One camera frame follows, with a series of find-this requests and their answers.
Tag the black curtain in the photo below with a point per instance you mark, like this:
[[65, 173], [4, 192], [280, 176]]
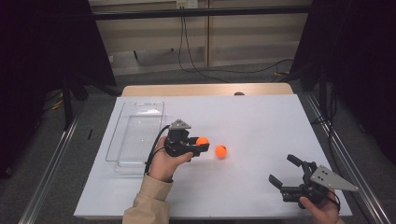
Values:
[[46, 46], [358, 62]]

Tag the aluminium floor rail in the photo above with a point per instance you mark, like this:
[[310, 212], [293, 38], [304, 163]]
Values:
[[348, 149], [49, 168]]

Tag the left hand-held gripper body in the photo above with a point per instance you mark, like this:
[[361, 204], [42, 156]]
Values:
[[176, 143]]

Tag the black metal stand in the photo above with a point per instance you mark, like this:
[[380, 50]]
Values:
[[67, 102]]

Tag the small black pen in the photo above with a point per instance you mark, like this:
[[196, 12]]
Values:
[[90, 134]]

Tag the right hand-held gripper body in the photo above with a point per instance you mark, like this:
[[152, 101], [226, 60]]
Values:
[[323, 180]]

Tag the light wooden table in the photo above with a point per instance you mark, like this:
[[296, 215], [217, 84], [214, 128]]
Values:
[[202, 89]]

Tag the person's right hand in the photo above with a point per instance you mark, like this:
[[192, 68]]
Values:
[[325, 213]]

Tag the dark round table grommet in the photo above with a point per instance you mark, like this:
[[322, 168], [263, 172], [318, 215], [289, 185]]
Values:
[[239, 93]]

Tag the white table mat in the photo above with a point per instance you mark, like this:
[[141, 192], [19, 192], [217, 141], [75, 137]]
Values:
[[249, 124]]

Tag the person's left hand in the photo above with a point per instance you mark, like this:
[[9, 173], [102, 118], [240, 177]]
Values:
[[163, 166]]

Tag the white wall socket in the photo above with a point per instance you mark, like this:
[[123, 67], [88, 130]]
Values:
[[186, 3]]

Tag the black metal crossbar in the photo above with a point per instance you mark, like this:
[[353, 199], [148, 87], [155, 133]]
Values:
[[199, 13]]

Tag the clear plastic storage box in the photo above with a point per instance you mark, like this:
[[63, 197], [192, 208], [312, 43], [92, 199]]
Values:
[[137, 137]]

